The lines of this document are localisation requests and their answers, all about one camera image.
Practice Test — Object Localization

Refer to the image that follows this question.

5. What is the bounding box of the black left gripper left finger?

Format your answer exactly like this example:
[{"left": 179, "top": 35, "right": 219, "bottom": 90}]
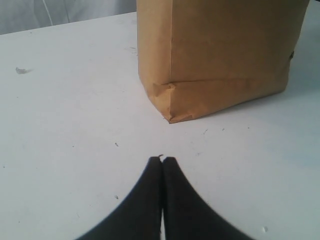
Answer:
[{"left": 79, "top": 156, "right": 163, "bottom": 240}]

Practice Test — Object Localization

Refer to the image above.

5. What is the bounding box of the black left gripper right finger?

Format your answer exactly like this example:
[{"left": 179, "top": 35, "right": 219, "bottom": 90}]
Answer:
[{"left": 162, "top": 157, "right": 251, "bottom": 240}]

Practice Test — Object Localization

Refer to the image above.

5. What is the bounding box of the brown paper shopping bag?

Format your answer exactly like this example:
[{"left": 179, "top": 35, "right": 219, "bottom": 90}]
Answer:
[{"left": 136, "top": 0, "right": 309, "bottom": 123}]

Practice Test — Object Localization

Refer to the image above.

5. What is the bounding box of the small grey paper scrap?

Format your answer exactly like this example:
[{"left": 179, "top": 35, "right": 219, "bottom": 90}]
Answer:
[{"left": 15, "top": 67, "right": 33, "bottom": 75}]

